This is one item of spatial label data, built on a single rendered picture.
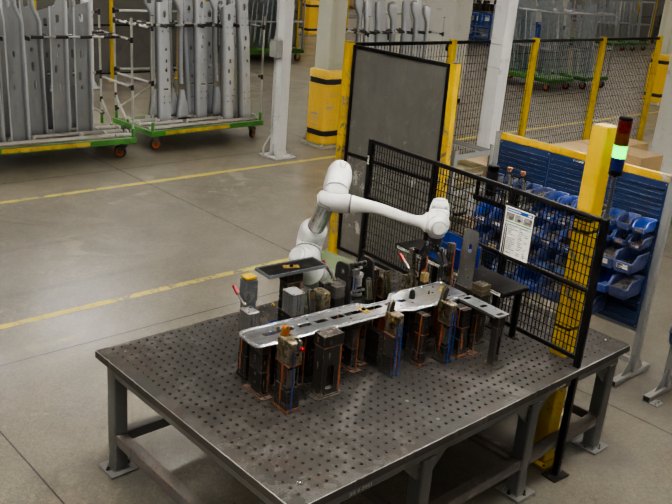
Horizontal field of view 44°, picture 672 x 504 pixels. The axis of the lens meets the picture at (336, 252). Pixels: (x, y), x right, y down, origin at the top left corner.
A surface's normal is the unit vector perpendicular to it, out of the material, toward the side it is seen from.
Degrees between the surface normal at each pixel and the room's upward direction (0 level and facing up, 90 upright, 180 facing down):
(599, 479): 0
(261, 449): 0
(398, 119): 91
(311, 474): 0
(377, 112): 91
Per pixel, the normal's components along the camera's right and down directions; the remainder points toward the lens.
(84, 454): 0.08, -0.94
